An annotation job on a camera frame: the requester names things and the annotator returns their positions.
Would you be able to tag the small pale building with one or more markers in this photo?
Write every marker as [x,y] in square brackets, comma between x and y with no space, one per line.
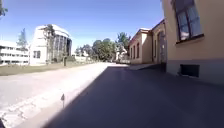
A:
[120,53]

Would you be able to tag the group of green trees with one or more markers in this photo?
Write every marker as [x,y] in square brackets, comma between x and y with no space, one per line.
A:
[105,49]

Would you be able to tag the long yellow building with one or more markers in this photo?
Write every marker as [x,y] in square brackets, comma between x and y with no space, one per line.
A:
[145,46]

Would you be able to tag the grey asphalt pavement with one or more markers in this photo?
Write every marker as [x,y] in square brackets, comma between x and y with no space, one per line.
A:
[133,100]

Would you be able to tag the tree at white building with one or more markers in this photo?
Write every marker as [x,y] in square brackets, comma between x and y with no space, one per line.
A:
[50,41]

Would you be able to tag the white rounded building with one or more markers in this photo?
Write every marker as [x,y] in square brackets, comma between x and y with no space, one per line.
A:
[41,45]

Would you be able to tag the pale gravel road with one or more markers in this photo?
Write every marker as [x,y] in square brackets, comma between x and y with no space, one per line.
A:
[36,83]

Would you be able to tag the grass strip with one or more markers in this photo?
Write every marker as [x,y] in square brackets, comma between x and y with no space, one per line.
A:
[23,68]

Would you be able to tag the yellow building with dark window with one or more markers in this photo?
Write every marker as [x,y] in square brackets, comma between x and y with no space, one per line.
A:
[203,50]

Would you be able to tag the tall conifer tree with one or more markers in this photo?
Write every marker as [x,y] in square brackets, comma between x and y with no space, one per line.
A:
[22,39]

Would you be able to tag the white low building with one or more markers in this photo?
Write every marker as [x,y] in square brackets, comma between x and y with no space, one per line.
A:
[11,53]

